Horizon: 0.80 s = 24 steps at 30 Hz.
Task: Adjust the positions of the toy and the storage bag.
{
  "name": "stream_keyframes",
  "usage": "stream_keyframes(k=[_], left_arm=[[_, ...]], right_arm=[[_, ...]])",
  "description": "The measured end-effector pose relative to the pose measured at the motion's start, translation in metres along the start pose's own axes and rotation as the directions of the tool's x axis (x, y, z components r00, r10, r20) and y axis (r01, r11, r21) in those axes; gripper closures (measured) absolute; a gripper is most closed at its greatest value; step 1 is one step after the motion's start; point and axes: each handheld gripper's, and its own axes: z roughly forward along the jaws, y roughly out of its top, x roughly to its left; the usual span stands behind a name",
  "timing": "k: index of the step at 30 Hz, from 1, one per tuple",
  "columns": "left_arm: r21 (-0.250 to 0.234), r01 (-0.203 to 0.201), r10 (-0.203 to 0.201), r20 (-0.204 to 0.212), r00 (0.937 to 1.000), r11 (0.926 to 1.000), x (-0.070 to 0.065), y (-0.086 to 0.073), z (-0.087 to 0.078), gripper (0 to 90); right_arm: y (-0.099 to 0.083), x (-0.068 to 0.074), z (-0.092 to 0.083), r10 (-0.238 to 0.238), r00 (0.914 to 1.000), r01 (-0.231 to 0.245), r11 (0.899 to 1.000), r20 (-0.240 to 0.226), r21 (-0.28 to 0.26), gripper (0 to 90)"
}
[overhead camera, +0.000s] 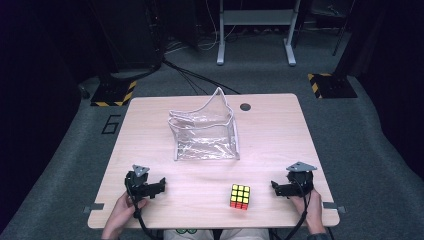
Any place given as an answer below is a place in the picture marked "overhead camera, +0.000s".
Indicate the person's right hand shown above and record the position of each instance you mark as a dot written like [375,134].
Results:
[312,208]

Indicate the black slanted pole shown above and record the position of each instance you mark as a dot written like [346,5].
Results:
[342,30]

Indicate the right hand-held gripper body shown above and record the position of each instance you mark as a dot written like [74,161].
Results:
[301,181]

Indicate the person's white trousers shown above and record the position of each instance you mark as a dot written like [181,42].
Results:
[216,235]

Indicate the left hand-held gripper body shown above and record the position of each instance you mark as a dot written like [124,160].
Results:
[136,186]

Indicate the colourful puzzle cube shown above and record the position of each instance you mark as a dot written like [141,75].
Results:
[240,196]

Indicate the clear plastic zipper pouch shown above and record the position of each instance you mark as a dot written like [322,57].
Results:
[206,133]

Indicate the grey metal table bracket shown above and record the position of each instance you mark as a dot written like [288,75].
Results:
[333,206]
[94,207]

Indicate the black yellow striped stand base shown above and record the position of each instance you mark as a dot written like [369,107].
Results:
[113,93]
[333,86]

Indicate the white metal stand frame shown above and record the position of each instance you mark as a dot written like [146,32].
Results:
[256,16]

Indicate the person's left hand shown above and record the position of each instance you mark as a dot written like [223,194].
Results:
[123,211]

